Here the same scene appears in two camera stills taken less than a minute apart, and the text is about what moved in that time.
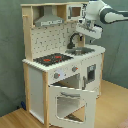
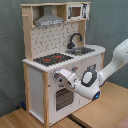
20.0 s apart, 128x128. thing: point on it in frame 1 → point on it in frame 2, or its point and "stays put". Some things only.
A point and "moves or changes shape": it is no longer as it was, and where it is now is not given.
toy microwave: [76, 12] stays put
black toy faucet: [71, 44] stays put
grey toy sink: [80, 50] stays put
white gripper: [89, 28] → [69, 76]
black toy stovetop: [52, 59] stays put
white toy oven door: [71, 107] moves or changes shape
